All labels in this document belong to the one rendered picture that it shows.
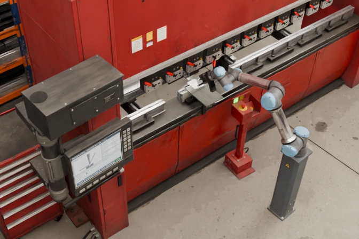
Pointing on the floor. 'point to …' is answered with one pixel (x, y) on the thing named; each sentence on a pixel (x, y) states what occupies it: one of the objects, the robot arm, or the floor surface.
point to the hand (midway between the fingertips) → (201, 84)
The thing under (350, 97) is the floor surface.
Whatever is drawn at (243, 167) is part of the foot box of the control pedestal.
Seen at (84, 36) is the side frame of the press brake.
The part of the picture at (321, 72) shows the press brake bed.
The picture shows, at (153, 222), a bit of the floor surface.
